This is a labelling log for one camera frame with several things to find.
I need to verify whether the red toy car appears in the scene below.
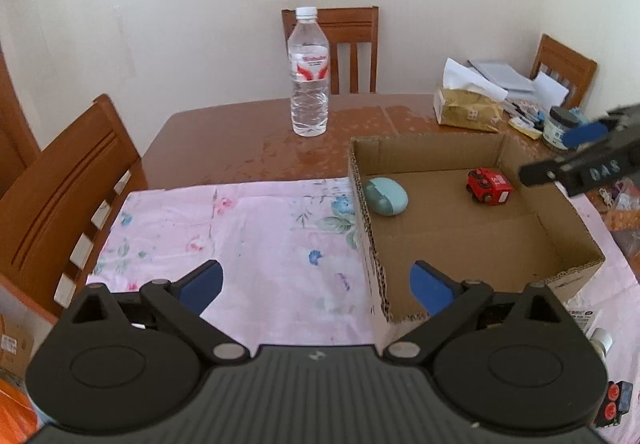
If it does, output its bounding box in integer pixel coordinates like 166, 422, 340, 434
466, 167, 515, 208

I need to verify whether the wooden chair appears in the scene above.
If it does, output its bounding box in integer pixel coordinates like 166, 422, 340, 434
0, 93, 149, 317
530, 34, 598, 111
281, 6, 380, 96

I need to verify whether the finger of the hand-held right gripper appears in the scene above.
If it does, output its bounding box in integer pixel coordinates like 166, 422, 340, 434
518, 158, 573, 188
564, 103, 640, 150

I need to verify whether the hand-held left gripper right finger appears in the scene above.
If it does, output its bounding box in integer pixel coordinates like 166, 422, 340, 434
382, 261, 566, 366

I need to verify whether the clear plastic bag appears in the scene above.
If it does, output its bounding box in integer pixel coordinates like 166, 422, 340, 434
599, 178, 640, 257

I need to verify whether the teal egg-shaped case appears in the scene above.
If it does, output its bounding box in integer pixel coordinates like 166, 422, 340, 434
363, 177, 410, 217

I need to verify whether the brown cardboard box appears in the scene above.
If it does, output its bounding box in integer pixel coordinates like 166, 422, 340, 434
347, 131, 606, 343

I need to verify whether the grey paper folder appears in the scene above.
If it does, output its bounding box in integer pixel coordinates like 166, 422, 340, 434
467, 58, 537, 96

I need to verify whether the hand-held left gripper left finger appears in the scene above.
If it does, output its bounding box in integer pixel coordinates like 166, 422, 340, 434
65, 260, 251, 366

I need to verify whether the clear plastic water bottle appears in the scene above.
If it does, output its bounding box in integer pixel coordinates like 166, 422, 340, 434
286, 6, 330, 138

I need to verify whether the pink floral cloth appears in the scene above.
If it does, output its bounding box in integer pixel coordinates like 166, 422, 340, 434
85, 177, 640, 365

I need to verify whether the gold tissue box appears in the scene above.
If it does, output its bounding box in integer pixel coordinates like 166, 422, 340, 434
432, 57, 508, 133

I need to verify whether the small white bottle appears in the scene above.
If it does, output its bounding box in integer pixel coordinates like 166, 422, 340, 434
566, 307, 614, 362

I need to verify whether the dark-lidded jar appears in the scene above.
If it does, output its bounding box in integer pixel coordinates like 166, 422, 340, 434
542, 106, 581, 153

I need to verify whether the white envelope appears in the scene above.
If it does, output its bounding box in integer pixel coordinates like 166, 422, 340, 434
531, 71, 571, 108

